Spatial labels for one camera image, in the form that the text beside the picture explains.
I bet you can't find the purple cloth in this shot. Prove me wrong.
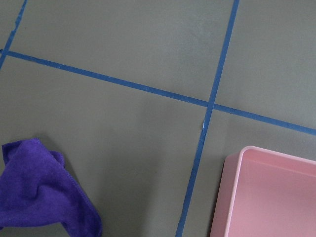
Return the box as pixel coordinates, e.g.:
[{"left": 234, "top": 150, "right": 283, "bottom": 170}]
[{"left": 0, "top": 138, "right": 103, "bottom": 237}]

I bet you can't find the pink plastic bin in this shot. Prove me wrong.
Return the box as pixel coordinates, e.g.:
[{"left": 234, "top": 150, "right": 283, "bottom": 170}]
[{"left": 210, "top": 146, "right": 316, "bottom": 237}]

